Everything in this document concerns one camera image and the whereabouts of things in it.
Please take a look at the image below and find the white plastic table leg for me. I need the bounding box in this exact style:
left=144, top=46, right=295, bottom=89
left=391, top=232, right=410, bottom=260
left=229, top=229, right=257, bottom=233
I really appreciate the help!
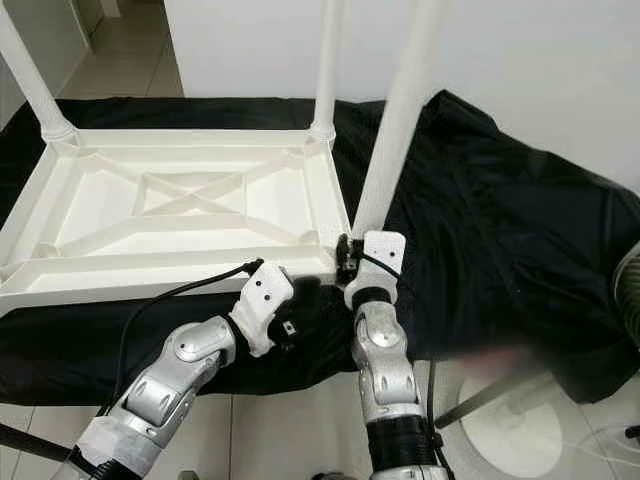
left=352, top=0, right=446, bottom=241
left=0, top=10, right=76, bottom=146
left=308, top=0, right=346, bottom=143

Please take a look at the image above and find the white plastic table top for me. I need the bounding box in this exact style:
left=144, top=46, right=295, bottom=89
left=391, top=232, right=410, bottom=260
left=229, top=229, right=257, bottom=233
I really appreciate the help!
left=0, top=128, right=351, bottom=316

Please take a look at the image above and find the black nylon cloth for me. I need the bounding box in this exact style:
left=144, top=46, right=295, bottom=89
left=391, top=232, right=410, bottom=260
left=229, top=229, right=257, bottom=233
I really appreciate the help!
left=0, top=92, right=640, bottom=406

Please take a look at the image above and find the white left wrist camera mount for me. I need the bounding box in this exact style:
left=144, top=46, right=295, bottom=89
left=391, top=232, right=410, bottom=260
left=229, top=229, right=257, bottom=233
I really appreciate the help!
left=230, top=265, right=296, bottom=359

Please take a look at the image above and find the black metal frame bar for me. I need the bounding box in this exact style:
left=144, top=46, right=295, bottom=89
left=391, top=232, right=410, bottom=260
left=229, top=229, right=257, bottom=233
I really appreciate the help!
left=0, top=423, right=73, bottom=465

